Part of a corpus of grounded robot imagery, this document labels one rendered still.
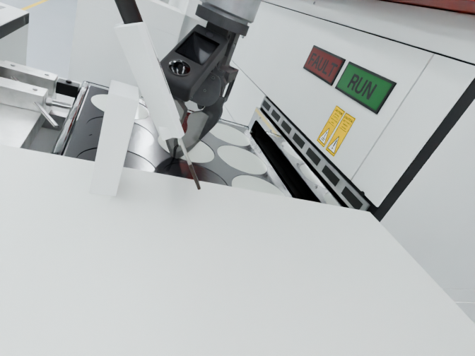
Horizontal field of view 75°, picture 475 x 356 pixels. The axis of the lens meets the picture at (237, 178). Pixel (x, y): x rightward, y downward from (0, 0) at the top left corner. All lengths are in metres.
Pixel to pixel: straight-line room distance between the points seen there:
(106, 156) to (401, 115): 0.37
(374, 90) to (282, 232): 0.29
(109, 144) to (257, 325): 0.16
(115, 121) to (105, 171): 0.04
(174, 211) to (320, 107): 0.40
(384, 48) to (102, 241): 0.46
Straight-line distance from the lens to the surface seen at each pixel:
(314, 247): 0.31
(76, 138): 0.48
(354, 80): 0.55
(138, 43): 0.22
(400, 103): 0.48
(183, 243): 0.24
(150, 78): 0.22
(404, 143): 0.45
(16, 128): 0.53
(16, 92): 0.58
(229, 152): 0.58
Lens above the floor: 1.13
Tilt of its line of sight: 27 degrees down
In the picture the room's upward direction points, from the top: 24 degrees clockwise
